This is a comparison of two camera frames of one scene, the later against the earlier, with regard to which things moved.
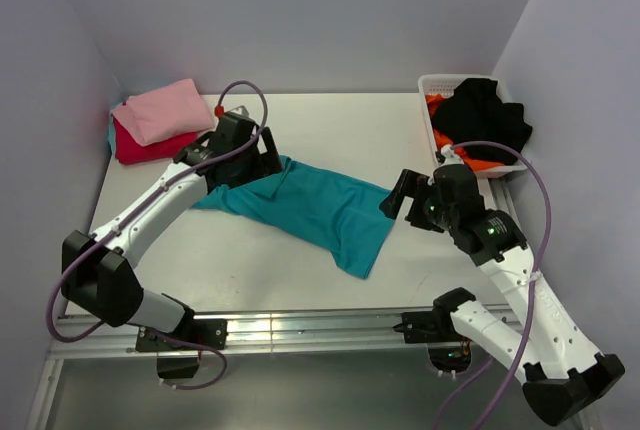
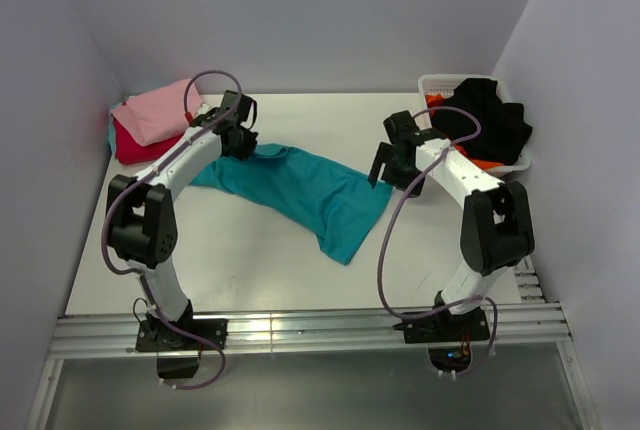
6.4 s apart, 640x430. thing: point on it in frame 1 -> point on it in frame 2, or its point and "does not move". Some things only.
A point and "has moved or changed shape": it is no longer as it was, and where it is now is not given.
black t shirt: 477,112 does not move
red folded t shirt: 129,151 does not move
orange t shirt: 432,101 does not move
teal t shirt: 351,217 has moved or changed shape
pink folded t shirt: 174,111 does not move
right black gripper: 410,183 -> 386,154
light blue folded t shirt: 112,129 does not move
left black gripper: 268,164 -> 249,147
